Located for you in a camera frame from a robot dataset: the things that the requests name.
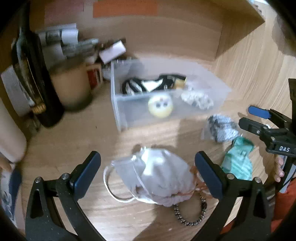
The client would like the clear plastic storage bin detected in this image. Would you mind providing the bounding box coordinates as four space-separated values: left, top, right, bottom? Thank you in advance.
111 58 231 132

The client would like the grey patterned cloth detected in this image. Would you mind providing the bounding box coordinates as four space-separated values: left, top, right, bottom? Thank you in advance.
201 114 239 143

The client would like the dark wine bottle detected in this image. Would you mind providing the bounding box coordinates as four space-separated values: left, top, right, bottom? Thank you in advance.
11 4 64 128

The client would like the white small box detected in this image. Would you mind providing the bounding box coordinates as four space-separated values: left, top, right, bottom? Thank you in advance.
99 40 126 64

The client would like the floral scrunchie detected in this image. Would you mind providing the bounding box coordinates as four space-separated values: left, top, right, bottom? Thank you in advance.
181 91 214 110

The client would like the beige cylinder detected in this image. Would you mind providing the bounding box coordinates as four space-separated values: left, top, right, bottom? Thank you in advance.
0 100 27 163

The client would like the black white fabric bundle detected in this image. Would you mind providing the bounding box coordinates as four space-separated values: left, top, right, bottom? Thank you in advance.
121 74 187 95

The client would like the beaded bracelet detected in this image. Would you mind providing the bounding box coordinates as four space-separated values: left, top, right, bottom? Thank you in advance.
173 194 207 227

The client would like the right hand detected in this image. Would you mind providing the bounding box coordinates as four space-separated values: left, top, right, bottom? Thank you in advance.
273 155 285 183

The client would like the yellow green sponge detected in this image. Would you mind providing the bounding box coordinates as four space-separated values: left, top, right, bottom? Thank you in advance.
174 79 186 89

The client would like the yellow plush ball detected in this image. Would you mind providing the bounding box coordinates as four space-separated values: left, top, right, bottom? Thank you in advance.
148 94 174 118

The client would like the orange sticky note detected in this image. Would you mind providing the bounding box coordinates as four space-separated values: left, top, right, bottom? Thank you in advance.
93 0 159 18

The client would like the white drawstring pouch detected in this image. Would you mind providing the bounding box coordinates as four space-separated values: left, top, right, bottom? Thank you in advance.
103 145 207 207

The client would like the brown mug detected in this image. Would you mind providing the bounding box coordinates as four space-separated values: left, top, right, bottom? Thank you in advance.
49 59 103 111

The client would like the green knitted cloth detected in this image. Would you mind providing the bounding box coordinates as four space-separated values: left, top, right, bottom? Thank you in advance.
220 136 254 181

